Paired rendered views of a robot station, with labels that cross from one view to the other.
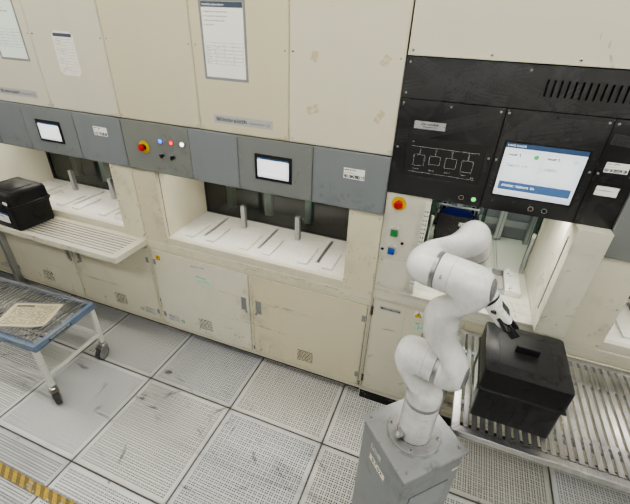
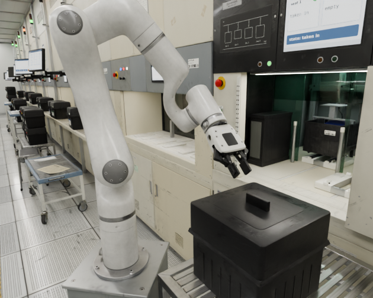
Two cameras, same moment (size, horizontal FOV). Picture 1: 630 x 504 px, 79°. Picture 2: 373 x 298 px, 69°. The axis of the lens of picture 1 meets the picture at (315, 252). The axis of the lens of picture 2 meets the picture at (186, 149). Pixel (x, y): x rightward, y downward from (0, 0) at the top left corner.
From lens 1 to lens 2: 1.31 m
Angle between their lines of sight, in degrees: 37
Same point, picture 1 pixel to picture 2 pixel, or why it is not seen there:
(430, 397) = (105, 199)
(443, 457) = (117, 287)
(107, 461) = (32, 258)
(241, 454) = not seen: hidden behind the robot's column
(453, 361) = (93, 139)
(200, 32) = not seen: outside the picture
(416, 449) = (103, 269)
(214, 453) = not seen: hidden behind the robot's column
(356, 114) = (192, 14)
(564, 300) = not seen: outside the picture
